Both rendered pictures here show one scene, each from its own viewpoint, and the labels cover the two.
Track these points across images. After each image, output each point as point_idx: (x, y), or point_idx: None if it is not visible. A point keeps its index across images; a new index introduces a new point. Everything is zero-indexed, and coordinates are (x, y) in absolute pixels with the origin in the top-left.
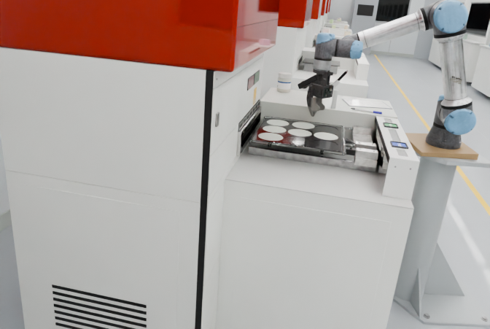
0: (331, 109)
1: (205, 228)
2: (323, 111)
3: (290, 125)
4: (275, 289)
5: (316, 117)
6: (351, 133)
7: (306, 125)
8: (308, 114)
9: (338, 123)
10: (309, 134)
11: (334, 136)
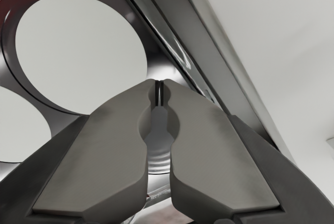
0: (290, 154)
1: None
2: (262, 109)
3: (2, 22)
4: None
5: (226, 53)
6: (272, 140)
7: (105, 71)
8: (204, 11)
9: (269, 130)
10: (27, 155)
11: None
